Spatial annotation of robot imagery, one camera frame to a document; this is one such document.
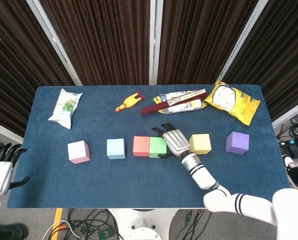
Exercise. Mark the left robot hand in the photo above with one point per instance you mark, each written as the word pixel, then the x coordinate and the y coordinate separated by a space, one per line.
pixel 0 175

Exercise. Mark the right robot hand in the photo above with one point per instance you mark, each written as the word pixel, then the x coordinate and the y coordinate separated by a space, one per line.
pixel 176 142

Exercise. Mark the green foam cube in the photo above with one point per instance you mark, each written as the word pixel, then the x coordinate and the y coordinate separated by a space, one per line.
pixel 156 147

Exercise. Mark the yellow foam cube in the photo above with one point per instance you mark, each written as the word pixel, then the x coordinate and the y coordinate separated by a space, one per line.
pixel 200 143

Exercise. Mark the red foam cube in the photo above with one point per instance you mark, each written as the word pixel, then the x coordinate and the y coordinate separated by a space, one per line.
pixel 141 146

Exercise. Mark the purple foam cube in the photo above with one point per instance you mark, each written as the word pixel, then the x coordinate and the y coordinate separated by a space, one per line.
pixel 237 142

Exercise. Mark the light blue foam cube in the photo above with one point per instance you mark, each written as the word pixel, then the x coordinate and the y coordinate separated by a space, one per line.
pixel 115 148

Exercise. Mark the pink foam cube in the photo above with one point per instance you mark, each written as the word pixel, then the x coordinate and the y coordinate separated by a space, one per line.
pixel 77 152

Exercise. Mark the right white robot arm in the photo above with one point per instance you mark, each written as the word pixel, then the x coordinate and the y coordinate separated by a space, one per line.
pixel 201 175

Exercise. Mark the clear plastic wrapped white roll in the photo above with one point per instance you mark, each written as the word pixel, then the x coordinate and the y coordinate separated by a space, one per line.
pixel 186 106

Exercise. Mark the dark red folded fan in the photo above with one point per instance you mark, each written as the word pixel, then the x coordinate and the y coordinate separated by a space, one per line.
pixel 154 108

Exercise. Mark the blue fabric table cover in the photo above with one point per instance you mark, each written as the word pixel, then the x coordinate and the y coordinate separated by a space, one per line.
pixel 139 180

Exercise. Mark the black shoe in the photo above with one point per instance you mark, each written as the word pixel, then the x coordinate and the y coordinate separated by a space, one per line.
pixel 9 232

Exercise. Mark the yellow rubber chicken toy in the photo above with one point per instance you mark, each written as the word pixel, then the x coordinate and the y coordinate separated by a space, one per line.
pixel 129 101

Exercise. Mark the yellow floor tape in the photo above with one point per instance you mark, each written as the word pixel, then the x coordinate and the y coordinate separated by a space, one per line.
pixel 58 215

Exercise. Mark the yellow bag of cotton balls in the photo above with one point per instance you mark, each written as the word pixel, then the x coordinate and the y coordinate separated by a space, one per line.
pixel 241 105

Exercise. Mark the white green snack bag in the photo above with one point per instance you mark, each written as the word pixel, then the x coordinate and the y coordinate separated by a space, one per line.
pixel 65 107

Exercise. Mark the brown curtain partition panel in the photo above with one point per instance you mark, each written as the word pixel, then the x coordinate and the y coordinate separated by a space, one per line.
pixel 201 37
pixel 284 50
pixel 101 37
pixel 14 62

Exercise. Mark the white sneaker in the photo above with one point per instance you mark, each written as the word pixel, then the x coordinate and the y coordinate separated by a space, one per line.
pixel 289 162

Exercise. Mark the green circuit board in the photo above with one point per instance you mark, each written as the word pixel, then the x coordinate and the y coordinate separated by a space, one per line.
pixel 105 233

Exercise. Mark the black device with light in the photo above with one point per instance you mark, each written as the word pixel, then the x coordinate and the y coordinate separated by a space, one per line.
pixel 292 148

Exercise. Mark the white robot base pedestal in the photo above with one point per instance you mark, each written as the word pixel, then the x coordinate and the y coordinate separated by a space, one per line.
pixel 141 225

